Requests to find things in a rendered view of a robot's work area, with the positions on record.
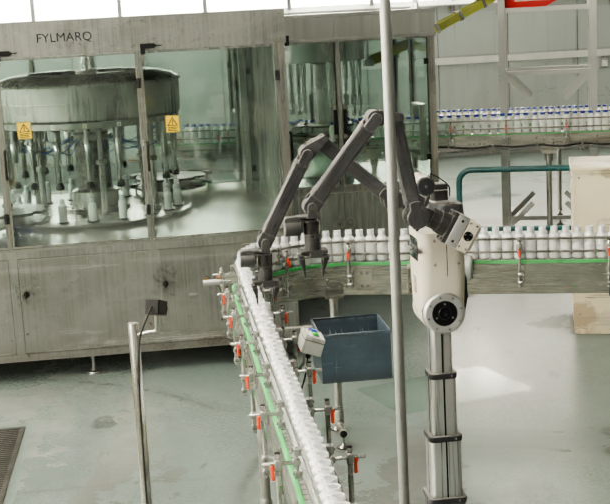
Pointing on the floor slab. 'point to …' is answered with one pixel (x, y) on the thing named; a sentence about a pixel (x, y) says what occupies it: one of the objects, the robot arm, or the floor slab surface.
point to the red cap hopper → (533, 93)
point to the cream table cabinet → (602, 215)
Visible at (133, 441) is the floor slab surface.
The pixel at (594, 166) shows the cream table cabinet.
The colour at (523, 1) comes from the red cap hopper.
